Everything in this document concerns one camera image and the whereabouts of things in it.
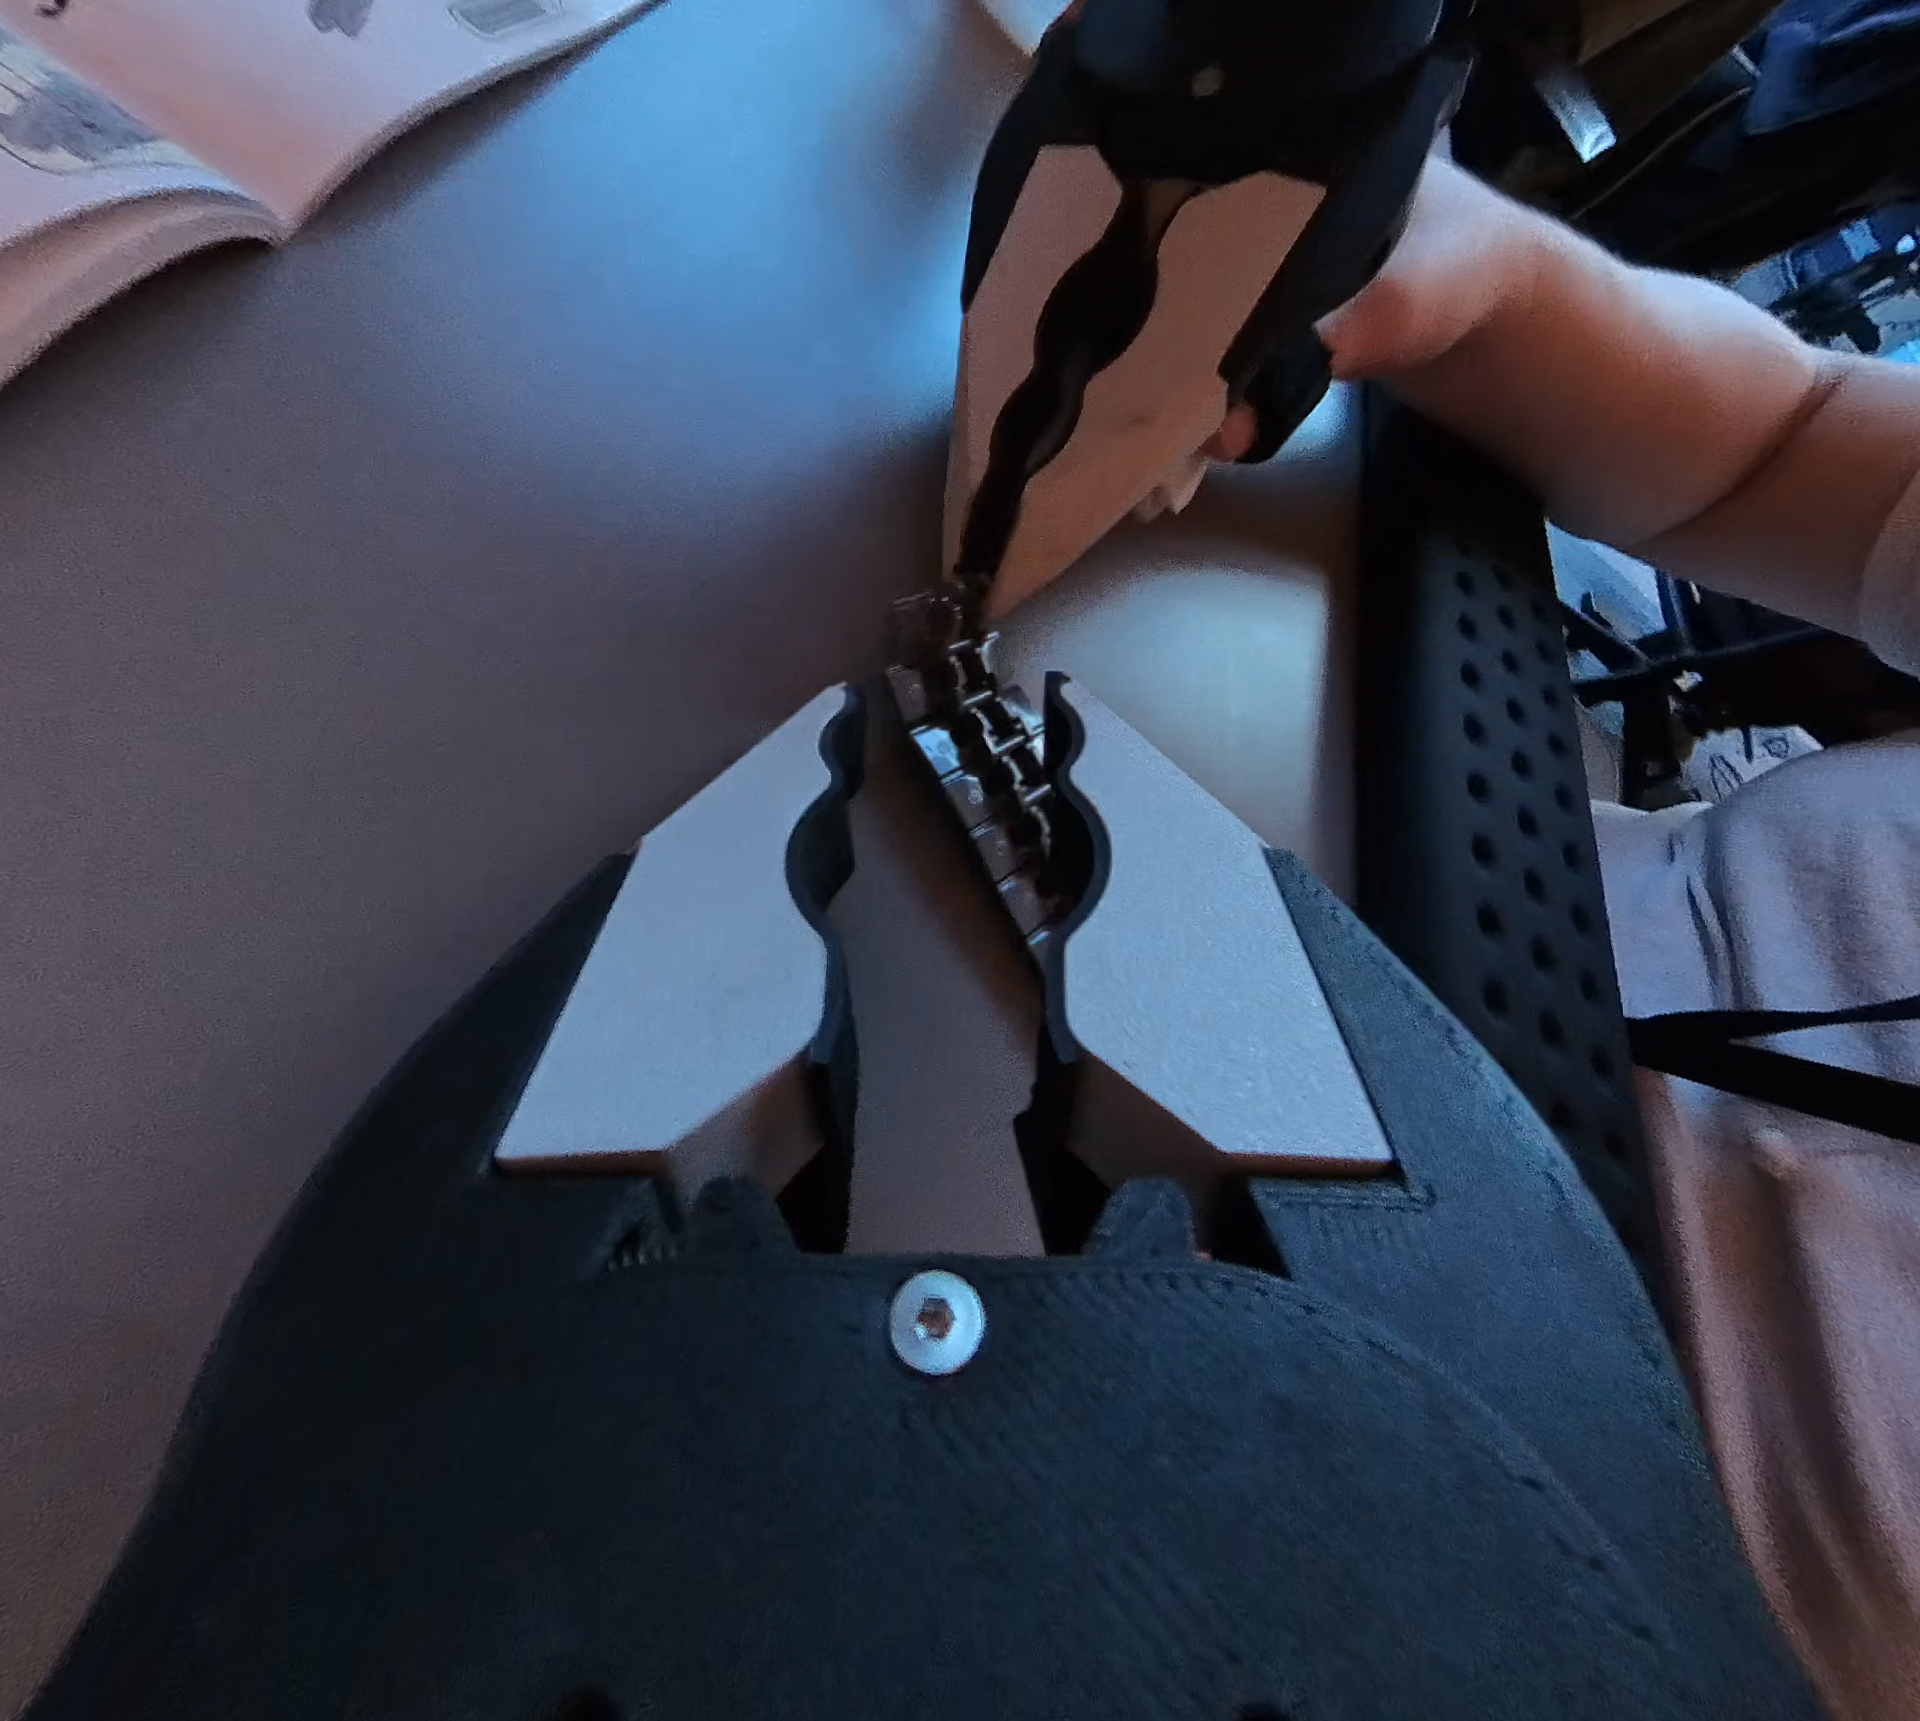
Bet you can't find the person's right hand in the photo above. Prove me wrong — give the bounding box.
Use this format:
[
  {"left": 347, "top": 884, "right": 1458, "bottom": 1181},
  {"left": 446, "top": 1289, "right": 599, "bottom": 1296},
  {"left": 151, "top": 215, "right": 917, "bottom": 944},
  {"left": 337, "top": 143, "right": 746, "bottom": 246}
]
[{"left": 1318, "top": 239, "right": 1486, "bottom": 389}]

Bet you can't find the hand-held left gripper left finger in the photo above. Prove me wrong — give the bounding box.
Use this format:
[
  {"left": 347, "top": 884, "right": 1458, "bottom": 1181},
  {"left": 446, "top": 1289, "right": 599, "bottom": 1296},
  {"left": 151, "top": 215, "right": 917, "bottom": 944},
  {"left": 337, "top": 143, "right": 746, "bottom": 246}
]
[{"left": 488, "top": 682, "right": 874, "bottom": 1249}]

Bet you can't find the person's right forearm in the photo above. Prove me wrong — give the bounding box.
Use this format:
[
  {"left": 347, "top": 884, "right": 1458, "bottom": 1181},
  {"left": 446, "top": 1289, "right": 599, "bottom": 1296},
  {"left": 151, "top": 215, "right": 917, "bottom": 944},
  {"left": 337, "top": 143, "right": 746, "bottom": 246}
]
[{"left": 1406, "top": 149, "right": 1920, "bottom": 644}]

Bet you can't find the open instruction booklet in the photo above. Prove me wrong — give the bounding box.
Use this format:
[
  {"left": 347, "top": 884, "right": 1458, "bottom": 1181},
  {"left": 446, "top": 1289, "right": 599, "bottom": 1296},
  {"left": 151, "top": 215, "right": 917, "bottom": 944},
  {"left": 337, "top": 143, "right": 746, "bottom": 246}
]
[{"left": 0, "top": 0, "right": 743, "bottom": 382}]

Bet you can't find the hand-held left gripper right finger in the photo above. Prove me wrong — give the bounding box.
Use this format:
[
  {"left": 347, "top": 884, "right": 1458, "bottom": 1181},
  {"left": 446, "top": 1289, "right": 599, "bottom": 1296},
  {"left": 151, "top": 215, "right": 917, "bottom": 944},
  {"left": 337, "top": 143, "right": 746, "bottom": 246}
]
[{"left": 1010, "top": 674, "right": 1396, "bottom": 1249}]

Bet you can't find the black perforated panel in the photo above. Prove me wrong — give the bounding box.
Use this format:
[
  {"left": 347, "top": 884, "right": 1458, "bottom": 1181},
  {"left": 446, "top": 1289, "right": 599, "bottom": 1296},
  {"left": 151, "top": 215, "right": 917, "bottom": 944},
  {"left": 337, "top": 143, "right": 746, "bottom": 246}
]
[{"left": 1355, "top": 389, "right": 1652, "bottom": 1241}]

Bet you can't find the blue cloth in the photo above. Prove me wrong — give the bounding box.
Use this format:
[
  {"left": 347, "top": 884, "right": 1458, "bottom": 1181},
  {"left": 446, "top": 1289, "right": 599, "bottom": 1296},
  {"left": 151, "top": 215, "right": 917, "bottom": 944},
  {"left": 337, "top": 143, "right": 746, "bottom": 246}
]
[{"left": 1742, "top": 0, "right": 1920, "bottom": 149}]

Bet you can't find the black toy track chain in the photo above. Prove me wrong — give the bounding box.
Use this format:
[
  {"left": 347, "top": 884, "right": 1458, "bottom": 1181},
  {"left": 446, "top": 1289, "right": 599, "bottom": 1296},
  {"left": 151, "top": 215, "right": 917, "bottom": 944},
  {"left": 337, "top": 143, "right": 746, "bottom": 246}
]
[{"left": 885, "top": 583, "right": 1085, "bottom": 955}]

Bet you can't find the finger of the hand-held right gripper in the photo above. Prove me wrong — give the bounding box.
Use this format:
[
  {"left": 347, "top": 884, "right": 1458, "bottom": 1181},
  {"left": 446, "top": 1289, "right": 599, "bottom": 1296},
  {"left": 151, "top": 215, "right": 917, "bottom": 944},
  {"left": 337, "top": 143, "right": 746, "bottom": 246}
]
[
  {"left": 986, "top": 165, "right": 1340, "bottom": 611},
  {"left": 935, "top": 143, "right": 1155, "bottom": 604}
]

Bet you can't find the grey desk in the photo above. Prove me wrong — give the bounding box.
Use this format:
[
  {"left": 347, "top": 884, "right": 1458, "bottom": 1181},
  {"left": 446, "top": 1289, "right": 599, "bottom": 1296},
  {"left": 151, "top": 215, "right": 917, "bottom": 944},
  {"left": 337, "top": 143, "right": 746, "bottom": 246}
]
[{"left": 0, "top": 0, "right": 1367, "bottom": 1679}]

